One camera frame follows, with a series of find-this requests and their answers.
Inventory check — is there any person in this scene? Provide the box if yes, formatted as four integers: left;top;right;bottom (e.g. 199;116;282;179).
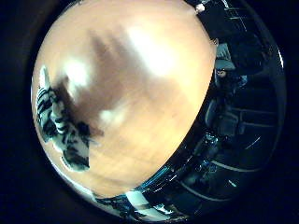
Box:
214;38;249;94

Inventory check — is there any grey office chair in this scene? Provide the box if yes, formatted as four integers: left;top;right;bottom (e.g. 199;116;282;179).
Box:
204;97;241;138

